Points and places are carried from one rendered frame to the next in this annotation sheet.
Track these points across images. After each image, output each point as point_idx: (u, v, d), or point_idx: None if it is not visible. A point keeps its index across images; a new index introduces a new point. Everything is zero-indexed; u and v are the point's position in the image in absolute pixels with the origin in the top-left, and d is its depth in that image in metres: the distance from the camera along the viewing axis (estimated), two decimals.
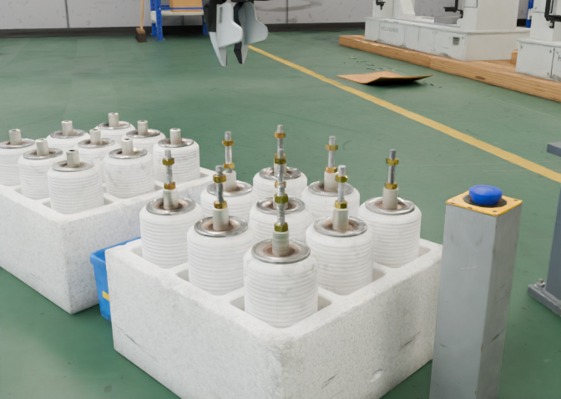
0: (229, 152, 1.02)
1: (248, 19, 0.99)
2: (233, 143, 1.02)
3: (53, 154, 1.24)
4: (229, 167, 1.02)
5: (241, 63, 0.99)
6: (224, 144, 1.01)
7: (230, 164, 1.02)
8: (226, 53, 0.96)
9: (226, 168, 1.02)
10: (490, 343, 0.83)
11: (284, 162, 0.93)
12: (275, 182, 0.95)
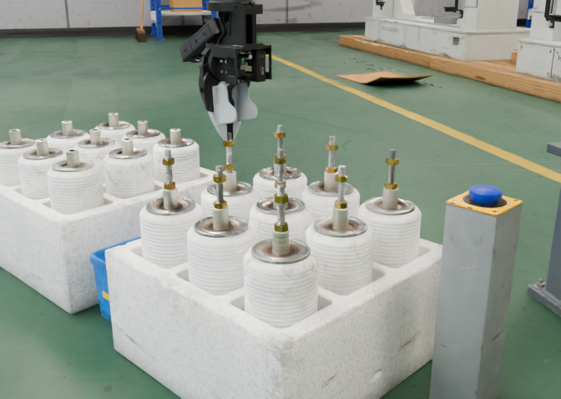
0: (230, 154, 1.02)
1: None
2: (225, 146, 1.01)
3: (53, 154, 1.24)
4: (224, 165, 1.03)
5: (232, 138, 1.01)
6: (227, 143, 1.02)
7: (224, 164, 1.03)
8: (226, 128, 1.00)
9: (228, 166, 1.04)
10: (490, 343, 0.83)
11: (284, 162, 0.93)
12: (275, 182, 0.95)
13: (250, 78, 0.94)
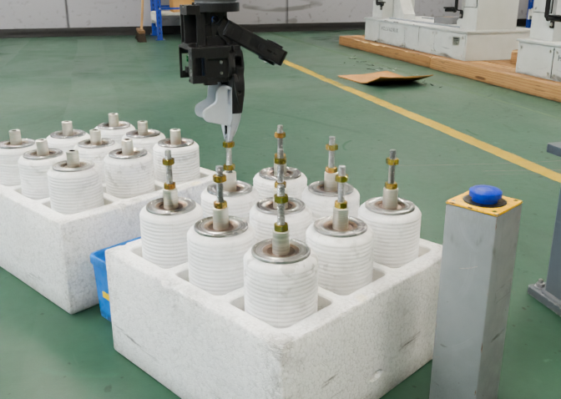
0: (230, 154, 1.03)
1: (235, 104, 0.96)
2: (234, 146, 1.02)
3: (53, 154, 1.24)
4: (226, 169, 1.02)
5: (227, 140, 1.01)
6: (224, 146, 1.01)
7: (229, 166, 1.02)
8: (224, 127, 1.01)
9: (224, 169, 1.02)
10: (490, 343, 0.83)
11: (284, 162, 0.93)
12: (275, 182, 0.95)
13: (189, 77, 0.96)
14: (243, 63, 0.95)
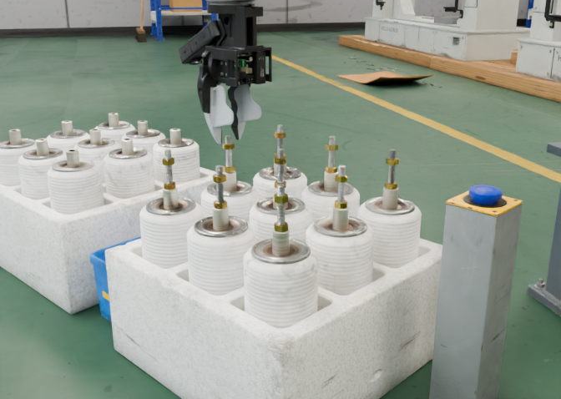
0: (231, 156, 1.03)
1: None
2: (232, 148, 1.01)
3: (53, 154, 1.24)
4: (224, 170, 1.02)
5: (238, 139, 1.02)
6: (223, 148, 1.02)
7: (226, 168, 1.02)
8: (221, 131, 0.99)
9: (224, 170, 1.03)
10: (490, 343, 0.83)
11: (284, 162, 0.93)
12: (275, 182, 0.95)
13: (251, 80, 0.94)
14: None
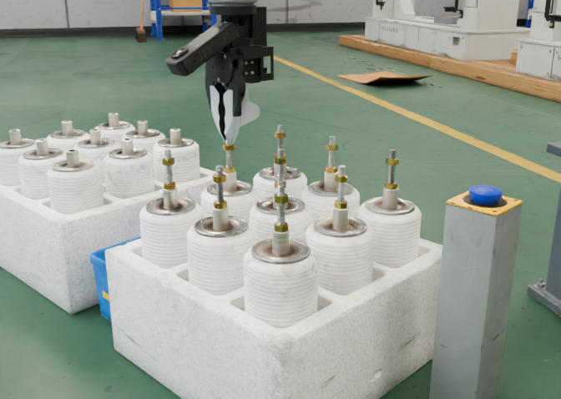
0: (231, 158, 1.02)
1: (214, 100, 1.02)
2: (228, 150, 1.01)
3: (53, 154, 1.24)
4: (224, 169, 1.03)
5: (229, 141, 1.02)
6: (224, 147, 1.02)
7: (224, 168, 1.03)
8: (232, 131, 1.01)
9: (225, 170, 1.04)
10: (490, 343, 0.83)
11: (284, 162, 0.93)
12: (275, 182, 0.95)
13: None
14: (206, 62, 0.99)
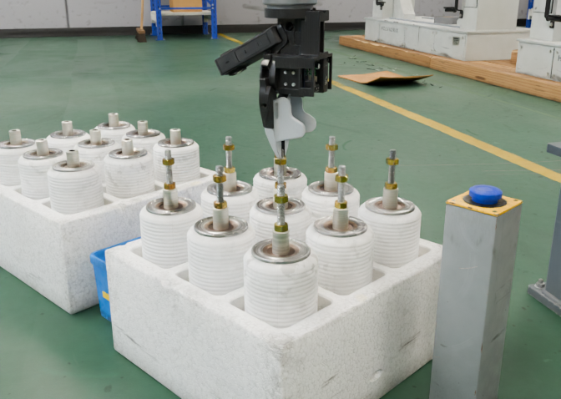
0: (231, 158, 1.02)
1: None
2: (227, 150, 1.01)
3: (53, 154, 1.24)
4: (224, 169, 1.03)
5: (284, 155, 0.94)
6: (225, 147, 1.02)
7: (224, 168, 1.03)
8: (281, 144, 0.92)
9: (226, 170, 1.04)
10: (490, 343, 0.83)
11: (282, 159, 0.95)
12: (284, 183, 0.95)
13: (318, 88, 0.88)
14: None
